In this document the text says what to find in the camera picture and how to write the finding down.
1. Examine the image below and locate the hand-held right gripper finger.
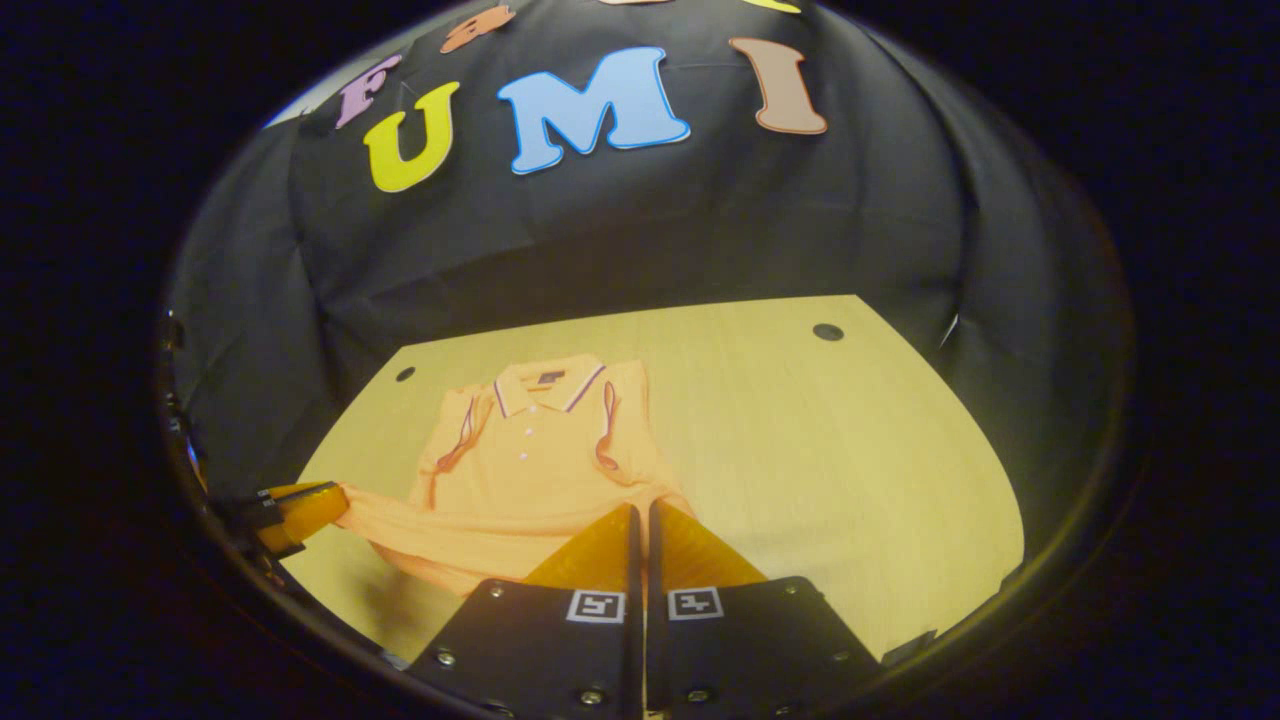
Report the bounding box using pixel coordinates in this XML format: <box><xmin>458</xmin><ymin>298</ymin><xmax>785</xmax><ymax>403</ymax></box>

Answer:
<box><xmin>647</xmin><ymin>500</ymin><xmax>883</xmax><ymax>717</ymax></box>
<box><xmin>405</xmin><ymin>503</ymin><xmax>642</xmax><ymax>720</ymax></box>

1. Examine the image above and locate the black backdrop cloth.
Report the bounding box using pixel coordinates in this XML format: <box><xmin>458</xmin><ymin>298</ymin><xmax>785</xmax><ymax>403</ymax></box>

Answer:
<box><xmin>162</xmin><ymin>0</ymin><xmax>1133</xmax><ymax>593</ymax></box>

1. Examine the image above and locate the orange polo T-shirt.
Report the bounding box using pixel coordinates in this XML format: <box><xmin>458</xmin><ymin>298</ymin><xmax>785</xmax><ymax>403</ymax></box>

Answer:
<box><xmin>335</xmin><ymin>353</ymin><xmax>697</xmax><ymax>601</ymax></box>

